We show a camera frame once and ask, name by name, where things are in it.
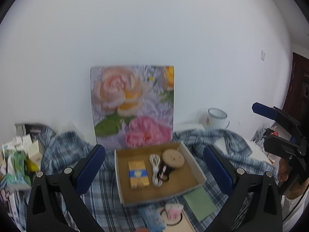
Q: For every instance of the yellow small box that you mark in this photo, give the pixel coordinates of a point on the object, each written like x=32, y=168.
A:
x=33, y=166

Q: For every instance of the brown wooden door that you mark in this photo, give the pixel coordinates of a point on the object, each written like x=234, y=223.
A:
x=295, y=82

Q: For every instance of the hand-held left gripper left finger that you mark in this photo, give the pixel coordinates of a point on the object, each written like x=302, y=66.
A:
x=90, y=166

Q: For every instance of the crumpled packaging pile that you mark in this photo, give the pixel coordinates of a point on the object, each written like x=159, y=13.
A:
x=265, y=135

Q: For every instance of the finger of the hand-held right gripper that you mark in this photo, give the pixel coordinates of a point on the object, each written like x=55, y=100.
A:
x=263, y=111
x=277, y=145

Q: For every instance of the floral rose poster board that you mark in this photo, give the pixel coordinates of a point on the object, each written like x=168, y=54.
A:
x=132, y=106

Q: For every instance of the green tissue pack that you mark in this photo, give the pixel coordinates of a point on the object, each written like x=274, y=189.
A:
x=17, y=169

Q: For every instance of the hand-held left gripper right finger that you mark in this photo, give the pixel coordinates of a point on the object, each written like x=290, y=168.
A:
x=217, y=168

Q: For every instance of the white wall switch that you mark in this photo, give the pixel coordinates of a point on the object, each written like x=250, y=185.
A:
x=263, y=55

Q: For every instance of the blue plaid shirt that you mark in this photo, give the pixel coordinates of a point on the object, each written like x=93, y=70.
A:
x=62, y=147

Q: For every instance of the white enamel mug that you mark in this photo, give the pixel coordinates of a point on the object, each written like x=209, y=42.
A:
x=214, y=119

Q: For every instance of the person's right hand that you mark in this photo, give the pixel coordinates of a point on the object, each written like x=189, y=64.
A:
x=283, y=171

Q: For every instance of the white cardboard box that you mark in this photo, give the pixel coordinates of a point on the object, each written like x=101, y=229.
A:
x=183, y=181

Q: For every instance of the gold and blue packet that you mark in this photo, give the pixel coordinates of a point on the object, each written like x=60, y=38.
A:
x=138, y=175

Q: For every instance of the beige round pad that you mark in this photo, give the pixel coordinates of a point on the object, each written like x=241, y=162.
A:
x=173, y=158

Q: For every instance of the grey bag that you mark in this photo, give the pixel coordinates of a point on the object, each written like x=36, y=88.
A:
x=33, y=128

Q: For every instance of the blue tissue packet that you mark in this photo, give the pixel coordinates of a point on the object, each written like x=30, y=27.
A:
x=152, y=218

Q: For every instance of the green card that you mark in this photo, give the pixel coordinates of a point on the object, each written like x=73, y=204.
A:
x=199, y=203

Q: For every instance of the white small carton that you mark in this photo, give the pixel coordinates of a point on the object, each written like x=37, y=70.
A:
x=31, y=149

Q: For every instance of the pink and white hair clip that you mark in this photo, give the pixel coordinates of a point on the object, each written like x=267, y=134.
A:
x=173, y=211

